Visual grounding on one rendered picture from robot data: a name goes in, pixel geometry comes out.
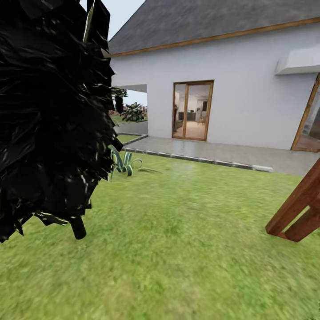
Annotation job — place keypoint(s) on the door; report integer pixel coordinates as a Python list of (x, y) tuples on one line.
[(308, 134), (191, 109)]

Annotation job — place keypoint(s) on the tree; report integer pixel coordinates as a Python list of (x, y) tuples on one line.
[(119, 106), (121, 92), (55, 98)]

